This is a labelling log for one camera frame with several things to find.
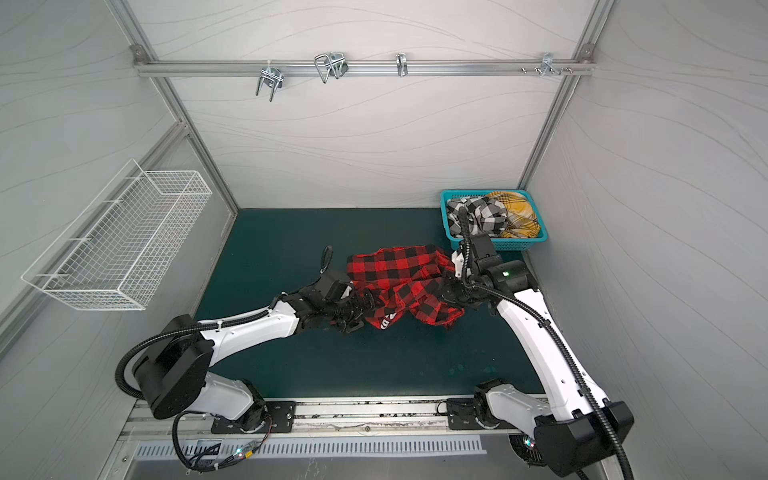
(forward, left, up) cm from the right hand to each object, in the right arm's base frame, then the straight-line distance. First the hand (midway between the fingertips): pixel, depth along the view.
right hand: (444, 287), depth 74 cm
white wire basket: (-2, +77, +12) cm, 78 cm away
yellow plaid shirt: (+35, -30, -12) cm, 48 cm away
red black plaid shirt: (+15, +9, -22) cm, 27 cm away
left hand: (-1, +16, -11) cm, 20 cm away
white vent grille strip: (-36, +59, -23) cm, 73 cm away
